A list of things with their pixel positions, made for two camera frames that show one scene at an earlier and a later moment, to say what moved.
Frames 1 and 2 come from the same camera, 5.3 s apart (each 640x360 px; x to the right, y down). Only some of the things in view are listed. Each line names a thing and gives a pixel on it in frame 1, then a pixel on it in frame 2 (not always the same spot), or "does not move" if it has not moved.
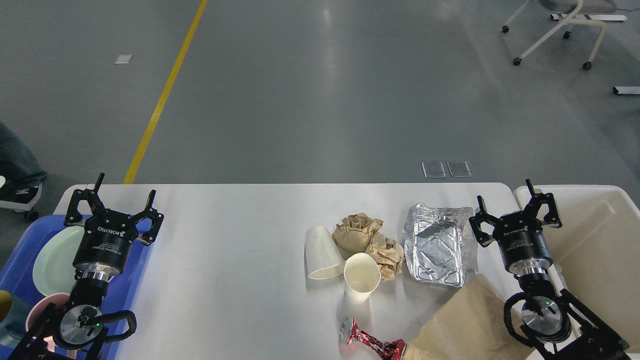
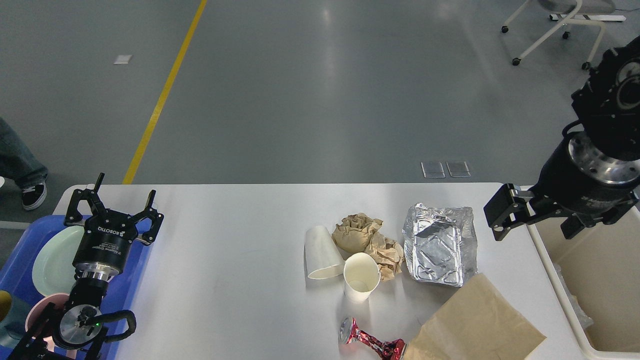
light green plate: [53, 272] does not move
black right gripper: [522, 243] -> [577, 177]
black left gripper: [104, 249] does not move
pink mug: [44, 316] does not move
